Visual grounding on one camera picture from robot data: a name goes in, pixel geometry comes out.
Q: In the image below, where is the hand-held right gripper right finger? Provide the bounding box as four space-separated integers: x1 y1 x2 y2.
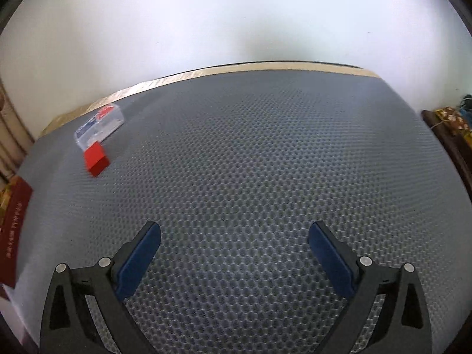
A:
308 221 433 354

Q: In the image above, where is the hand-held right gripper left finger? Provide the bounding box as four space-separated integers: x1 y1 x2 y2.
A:
39 220 163 354

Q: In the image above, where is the red block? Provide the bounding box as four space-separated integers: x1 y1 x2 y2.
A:
84 142 110 178

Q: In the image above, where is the dark red booklet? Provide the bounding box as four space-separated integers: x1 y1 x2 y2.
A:
0 177 34 289

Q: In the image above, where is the grey honeycomb mat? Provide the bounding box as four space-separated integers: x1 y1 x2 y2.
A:
7 69 472 354

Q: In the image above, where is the clear box with blue-red contents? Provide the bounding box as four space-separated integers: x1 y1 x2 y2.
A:
74 104 125 152

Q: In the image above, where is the beige curtain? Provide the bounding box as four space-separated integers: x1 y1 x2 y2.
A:
0 77 35 179

